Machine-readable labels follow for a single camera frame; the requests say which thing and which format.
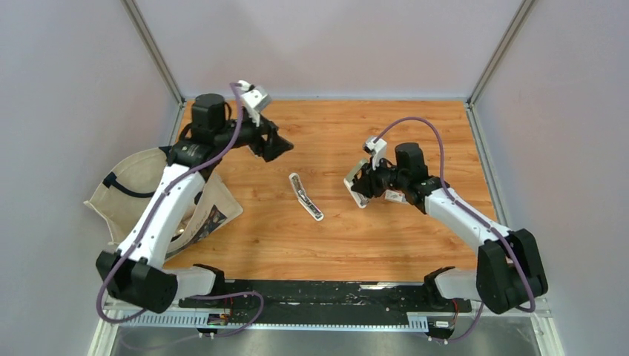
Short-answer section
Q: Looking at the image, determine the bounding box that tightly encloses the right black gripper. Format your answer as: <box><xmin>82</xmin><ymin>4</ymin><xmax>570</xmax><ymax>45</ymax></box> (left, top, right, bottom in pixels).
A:
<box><xmin>350</xmin><ymin>155</ymin><xmax>407</xmax><ymax>199</ymax></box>

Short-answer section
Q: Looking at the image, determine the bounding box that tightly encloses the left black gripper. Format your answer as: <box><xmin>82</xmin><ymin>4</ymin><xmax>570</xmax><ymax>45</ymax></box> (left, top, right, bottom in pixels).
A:
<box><xmin>214</xmin><ymin>108</ymin><xmax>294</xmax><ymax>162</ymax></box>

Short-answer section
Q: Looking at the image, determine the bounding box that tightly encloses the grey staple box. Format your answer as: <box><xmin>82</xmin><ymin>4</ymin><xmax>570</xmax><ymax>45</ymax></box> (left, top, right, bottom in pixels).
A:
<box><xmin>385</xmin><ymin>190</ymin><xmax>407</xmax><ymax>204</ymax></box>

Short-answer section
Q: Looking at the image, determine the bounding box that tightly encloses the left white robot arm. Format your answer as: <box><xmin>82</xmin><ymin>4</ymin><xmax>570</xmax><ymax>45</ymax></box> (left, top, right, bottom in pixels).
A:
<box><xmin>96</xmin><ymin>87</ymin><xmax>294</xmax><ymax>317</ymax></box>

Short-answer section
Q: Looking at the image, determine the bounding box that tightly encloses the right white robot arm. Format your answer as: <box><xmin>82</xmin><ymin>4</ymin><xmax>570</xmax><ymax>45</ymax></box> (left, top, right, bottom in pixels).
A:
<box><xmin>343</xmin><ymin>142</ymin><xmax>548</xmax><ymax>314</ymax></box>

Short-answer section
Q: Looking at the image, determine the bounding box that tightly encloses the beige canvas tote bag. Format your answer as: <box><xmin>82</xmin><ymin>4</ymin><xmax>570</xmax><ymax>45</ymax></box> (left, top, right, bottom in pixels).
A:
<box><xmin>85</xmin><ymin>146</ymin><xmax>243</xmax><ymax>260</ymax></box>

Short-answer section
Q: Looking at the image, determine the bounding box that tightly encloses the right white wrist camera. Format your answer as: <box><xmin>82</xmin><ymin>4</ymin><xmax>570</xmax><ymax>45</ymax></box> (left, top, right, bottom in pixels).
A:
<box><xmin>363</xmin><ymin>136</ymin><xmax>387</xmax><ymax>170</ymax></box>

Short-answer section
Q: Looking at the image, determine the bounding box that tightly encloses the grey slotted cable duct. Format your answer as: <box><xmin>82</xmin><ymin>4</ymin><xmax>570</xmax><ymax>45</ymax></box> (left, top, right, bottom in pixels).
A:
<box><xmin>119</xmin><ymin>314</ymin><xmax>429</xmax><ymax>332</ymax></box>

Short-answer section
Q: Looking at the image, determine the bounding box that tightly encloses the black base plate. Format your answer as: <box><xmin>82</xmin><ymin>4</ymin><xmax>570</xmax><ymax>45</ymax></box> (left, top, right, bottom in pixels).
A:
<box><xmin>178</xmin><ymin>280</ymin><xmax>472</xmax><ymax>334</ymax></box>

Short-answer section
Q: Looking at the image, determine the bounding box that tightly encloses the aluminium frame rail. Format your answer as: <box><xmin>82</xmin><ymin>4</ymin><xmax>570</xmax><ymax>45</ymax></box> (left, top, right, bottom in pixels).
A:
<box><xmin>121</xmin><ymin>0</ymin><xmax>186</xmax><ymax>108</ymax></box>

